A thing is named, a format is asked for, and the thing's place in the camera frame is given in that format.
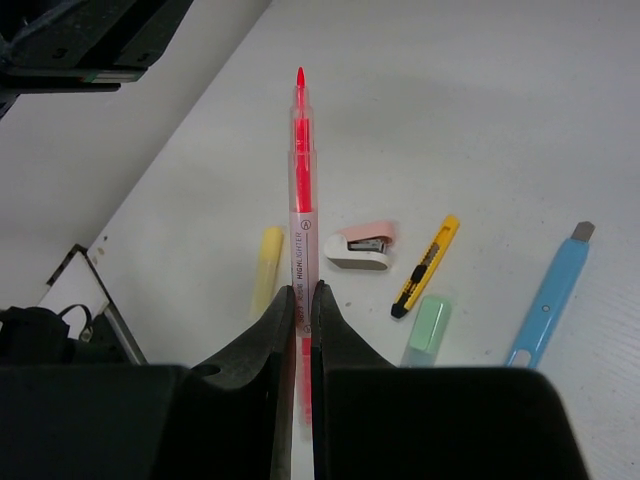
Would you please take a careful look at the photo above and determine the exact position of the blue utility knife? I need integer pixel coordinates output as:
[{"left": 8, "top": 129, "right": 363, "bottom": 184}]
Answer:
[{"left": 505, "top": 221, "right": 595, "bottom": 368}]

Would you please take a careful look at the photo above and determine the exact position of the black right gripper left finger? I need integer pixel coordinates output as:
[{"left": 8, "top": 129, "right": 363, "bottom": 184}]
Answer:
[{"left": 142, "top": 286, "right": 295, "bottom": 479}]

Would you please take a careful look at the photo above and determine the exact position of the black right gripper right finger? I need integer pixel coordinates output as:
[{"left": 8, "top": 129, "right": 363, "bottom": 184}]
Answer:
[{"left": 311, "top": 283, "right": 588, "bottom": 479}]

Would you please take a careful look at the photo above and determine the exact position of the green highlighter marker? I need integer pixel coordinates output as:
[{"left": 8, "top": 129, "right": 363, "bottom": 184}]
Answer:
[{"left": 400, "top": 295, "right": 452, "bottom": 368}]

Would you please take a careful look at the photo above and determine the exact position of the pink highlighter pen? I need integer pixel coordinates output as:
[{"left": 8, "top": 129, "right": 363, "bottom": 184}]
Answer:
[{"left": 288, "top": 68, "right": 319, "bottom": 430}]

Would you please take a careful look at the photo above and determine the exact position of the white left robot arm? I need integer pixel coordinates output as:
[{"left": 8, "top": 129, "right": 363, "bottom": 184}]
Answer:
[{"left": 1, "top": 0, "right": 192, "bottom": 115}]

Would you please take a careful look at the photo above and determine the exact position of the yellow black utility knife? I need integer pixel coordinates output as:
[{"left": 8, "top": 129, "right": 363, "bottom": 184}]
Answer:
[{"left": 391, "top": 215, "right": 460, "bottom": 319}]

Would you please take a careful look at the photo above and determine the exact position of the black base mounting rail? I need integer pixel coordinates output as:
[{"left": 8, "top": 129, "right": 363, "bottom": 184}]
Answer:
[{"left": 1, "top": 244, "right": 147, "bottom": 367}]

